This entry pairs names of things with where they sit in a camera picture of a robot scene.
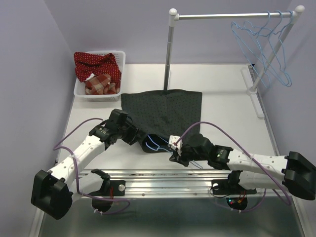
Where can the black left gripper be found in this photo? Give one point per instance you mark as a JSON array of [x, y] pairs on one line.
[[134, 131]]

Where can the orange plaid cloth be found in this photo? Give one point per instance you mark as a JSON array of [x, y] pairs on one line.
[[101, 85]]

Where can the red dotted cloth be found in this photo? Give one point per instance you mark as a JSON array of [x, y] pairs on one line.
[[89, 65]]

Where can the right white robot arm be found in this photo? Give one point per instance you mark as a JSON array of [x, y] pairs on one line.
[[292, 173]]

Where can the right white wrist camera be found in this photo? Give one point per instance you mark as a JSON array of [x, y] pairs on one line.
[[175, 143]]

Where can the white perforated plastic basket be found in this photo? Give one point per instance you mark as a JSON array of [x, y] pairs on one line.
[[79, 90]]

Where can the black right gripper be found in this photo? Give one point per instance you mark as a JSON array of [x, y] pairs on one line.
[[176, 158]]

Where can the blue wire hanger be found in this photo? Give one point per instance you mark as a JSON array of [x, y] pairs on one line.
[[157, 144], [261, 74], [248, 37], [277, 65]]

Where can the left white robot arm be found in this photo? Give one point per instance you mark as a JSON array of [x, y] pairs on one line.
[[54, 191]]

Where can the dark dotted skirt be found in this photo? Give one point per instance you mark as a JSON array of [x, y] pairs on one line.
[[163, 113]]

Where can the aluminium mounting rail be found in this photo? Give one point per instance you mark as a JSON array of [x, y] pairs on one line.
[[167, 183]]

